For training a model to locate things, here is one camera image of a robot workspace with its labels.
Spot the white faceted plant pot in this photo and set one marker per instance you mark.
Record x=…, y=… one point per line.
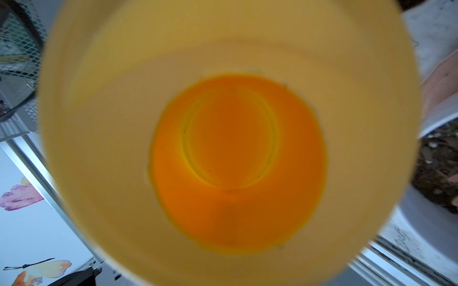
x=430, y=205

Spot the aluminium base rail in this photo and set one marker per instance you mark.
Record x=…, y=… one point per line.
x=381, y=263

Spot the yellow watering can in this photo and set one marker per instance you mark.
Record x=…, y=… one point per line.
x=230, y=143

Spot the white mesh wall basket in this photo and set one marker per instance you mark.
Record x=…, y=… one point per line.
x=22, y=43

